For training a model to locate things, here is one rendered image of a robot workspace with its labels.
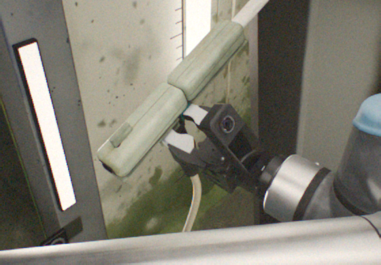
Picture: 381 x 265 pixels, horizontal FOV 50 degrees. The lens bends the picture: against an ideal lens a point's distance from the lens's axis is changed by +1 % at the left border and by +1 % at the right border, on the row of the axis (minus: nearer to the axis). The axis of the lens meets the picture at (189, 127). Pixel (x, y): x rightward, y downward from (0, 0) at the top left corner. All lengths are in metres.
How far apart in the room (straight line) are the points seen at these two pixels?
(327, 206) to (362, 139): 0.11
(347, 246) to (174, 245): 0.12
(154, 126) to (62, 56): 0.73
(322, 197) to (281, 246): 0.21
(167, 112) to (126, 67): 0.87
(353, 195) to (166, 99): 0.28
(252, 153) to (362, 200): 0.15
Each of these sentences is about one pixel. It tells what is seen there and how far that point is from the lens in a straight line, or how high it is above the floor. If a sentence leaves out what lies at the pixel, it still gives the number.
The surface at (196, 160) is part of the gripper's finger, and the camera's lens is 0.58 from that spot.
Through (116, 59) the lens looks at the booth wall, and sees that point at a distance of 1.40.
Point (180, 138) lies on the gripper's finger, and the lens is 0.61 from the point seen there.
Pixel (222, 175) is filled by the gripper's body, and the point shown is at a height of 1.34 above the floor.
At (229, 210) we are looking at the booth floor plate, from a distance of 2.28.
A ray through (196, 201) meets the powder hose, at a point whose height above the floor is 1.12.
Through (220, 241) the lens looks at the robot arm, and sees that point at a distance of 0.32.
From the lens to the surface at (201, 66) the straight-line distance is 0.62.
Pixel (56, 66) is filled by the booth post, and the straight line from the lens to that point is 1.27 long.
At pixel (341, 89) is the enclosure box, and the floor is 1.04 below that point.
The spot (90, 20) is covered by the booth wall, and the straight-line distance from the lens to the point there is 1.29.
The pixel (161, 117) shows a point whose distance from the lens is 0.58.
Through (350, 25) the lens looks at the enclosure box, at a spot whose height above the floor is 1.27.
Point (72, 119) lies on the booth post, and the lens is 1.37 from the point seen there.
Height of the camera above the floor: 1.75
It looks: 37 degrees down
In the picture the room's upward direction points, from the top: straight up
